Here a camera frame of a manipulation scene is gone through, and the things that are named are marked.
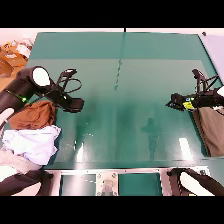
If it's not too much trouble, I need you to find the brown garment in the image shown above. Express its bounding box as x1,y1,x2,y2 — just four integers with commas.
9,99,57,131

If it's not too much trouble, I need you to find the white garment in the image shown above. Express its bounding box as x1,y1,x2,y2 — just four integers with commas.
1,124,63,166

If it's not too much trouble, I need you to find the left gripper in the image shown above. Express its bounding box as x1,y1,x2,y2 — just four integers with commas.
58,93,85,114

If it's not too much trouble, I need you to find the silver frame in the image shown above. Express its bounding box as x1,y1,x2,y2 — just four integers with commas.
43,166,214,197

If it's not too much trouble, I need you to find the beige garment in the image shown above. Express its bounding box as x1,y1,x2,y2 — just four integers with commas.
191,106,224,158

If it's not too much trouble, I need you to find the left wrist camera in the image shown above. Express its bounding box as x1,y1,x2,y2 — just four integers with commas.
55,68,78,92

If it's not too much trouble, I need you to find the heap of clothes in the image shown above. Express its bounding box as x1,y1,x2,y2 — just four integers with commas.
0,39,35,79

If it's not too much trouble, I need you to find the pale grey garment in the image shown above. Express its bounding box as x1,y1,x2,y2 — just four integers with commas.
0,149,42,175

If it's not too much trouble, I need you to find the black cable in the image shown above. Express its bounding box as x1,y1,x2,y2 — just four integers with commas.
63,78,83,95

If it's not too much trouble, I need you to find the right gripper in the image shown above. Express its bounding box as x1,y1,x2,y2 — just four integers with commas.
165,92,195,112

